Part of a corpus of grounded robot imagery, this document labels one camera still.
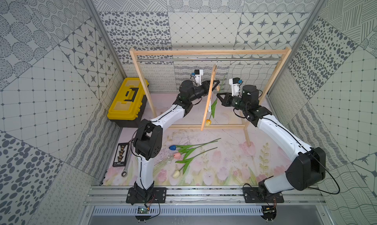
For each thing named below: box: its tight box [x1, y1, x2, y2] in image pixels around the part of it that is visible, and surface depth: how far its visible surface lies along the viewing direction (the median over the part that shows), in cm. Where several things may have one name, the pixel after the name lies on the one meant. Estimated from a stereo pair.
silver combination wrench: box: [121, 149, 132, 178], surface depth 83 cm
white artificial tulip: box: [172, 146, 218, 179], surface depth 86 cm
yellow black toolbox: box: [107, 77, 150, 128], surface depth 92 cm
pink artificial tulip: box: [173, 146, 218, 161], surface depth 89 cm
